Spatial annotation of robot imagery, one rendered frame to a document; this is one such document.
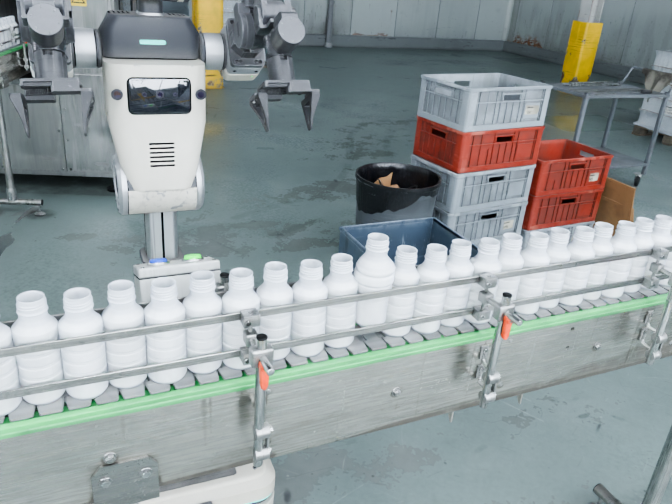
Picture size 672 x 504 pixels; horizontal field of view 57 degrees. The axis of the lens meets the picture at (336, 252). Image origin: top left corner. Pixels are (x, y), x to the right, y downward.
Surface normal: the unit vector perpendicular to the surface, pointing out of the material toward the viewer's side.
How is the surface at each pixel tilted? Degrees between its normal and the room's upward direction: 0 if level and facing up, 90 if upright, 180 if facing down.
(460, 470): 0
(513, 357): 90
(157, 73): 90
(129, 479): 90
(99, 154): 89
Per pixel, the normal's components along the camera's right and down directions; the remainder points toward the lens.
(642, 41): -0.91, 0.11
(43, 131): 0.11, 0.43
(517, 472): 0.07, -0.90
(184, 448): 0.41, 0.41
